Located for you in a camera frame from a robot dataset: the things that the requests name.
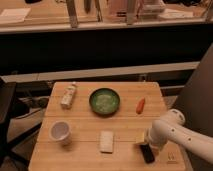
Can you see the black eraser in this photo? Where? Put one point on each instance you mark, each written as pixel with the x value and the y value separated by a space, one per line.
pixel 147 153

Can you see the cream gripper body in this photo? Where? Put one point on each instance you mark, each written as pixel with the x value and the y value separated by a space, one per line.
pixel 141 139

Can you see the white paper sheet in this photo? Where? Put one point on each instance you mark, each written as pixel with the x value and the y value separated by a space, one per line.
pixel 9 16

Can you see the white sponge block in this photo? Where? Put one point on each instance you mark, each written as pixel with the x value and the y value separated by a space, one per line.
pixel 106 141

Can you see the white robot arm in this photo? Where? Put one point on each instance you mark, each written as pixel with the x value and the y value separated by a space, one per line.
pixel 170 127

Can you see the orange carrot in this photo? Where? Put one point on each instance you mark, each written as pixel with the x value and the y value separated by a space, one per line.
pixel 140 106

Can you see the black chair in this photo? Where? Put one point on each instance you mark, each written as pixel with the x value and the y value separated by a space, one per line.
pixel 7 100

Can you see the small white bottle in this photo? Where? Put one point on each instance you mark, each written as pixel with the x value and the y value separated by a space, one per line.
pixel 68 96

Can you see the green bowl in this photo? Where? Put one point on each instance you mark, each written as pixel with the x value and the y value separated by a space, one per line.
pixel 104 101

